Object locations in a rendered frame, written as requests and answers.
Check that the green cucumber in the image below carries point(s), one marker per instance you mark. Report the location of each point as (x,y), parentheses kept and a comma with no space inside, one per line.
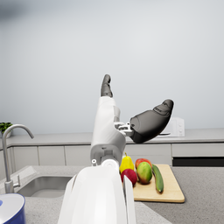
(158,178)

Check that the silver kitchen faucet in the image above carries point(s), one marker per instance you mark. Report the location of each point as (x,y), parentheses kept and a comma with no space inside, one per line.
(6,157)

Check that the green red mango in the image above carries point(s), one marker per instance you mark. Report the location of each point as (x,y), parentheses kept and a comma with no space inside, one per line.
(144,172)

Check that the white microwave oven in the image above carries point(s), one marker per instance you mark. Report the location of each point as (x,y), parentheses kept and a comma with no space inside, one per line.
(175,127)

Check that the red tomato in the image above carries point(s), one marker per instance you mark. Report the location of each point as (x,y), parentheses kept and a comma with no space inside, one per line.
(141,161)

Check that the blue white pot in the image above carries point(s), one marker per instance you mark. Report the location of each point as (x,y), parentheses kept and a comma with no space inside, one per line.
(11,209)

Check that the steel kitchen sink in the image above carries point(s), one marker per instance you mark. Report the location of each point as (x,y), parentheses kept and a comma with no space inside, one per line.
(43,186)

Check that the black oven opening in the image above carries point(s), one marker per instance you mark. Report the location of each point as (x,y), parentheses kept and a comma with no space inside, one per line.
(198,161)

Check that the red apple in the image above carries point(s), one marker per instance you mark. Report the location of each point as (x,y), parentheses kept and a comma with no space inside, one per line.
(130,176)

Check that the grey kitchen cabinets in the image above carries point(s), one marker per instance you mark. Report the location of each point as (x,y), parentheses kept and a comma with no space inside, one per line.
(58,153)

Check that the yellow pear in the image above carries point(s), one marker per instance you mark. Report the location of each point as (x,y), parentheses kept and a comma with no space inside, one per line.
(126,163)

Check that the wooden cutting board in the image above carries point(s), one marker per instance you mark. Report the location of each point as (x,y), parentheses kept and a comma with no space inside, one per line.
(163,186)

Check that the green potted plant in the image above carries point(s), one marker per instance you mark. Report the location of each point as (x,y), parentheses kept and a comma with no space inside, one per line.
(4,128)

